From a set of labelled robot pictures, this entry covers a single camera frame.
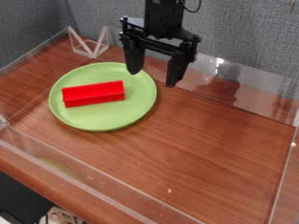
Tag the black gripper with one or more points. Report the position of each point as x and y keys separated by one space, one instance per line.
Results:
x=158 y=32

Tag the red rectangular block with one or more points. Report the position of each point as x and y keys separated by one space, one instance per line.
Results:
x=94 y=93

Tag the green round plate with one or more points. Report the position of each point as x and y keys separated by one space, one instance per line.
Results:
x=110 y=115

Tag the white power strip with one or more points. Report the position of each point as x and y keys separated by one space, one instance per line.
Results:
x=60 y=216

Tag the clear acrylic enclosure walls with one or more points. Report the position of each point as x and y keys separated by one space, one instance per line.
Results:
x=211 y=158

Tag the clear acrylic corner bracket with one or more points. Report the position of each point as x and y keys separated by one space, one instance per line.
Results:
x=87 y=47

